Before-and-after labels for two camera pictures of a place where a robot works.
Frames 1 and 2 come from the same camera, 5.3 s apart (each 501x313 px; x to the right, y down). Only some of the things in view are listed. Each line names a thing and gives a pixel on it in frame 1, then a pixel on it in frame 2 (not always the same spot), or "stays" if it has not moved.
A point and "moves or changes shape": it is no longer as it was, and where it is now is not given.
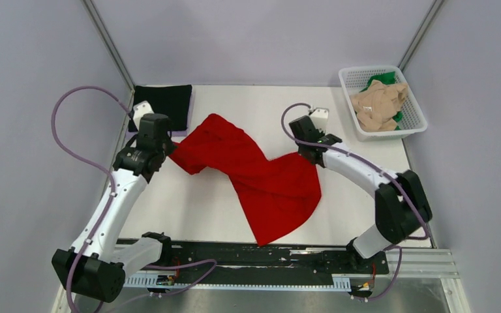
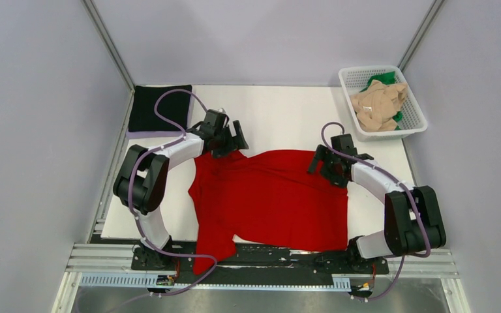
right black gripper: [322, 134] -> [324, 154]
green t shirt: [388, 78] stays
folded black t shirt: [173, 101] stays
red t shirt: [274, 195] moves or changes shape
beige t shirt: [377, 105] stays
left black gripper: [169, 147] -> [234, 143]
